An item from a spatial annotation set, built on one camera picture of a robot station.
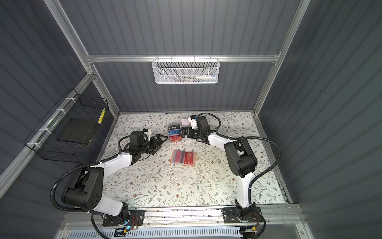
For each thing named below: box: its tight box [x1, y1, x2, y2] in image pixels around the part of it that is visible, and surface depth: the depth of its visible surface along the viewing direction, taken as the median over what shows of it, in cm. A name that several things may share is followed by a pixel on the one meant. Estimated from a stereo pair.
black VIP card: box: [167, 124, 181, 130], surface depth 104 cm
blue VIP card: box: [168, 128, 181, 135], surface depth 104 cm
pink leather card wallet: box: [170, 148, 197, 167], surface depth 96 cm
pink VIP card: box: [181, 118, 191, 126], surface depth 104 cm
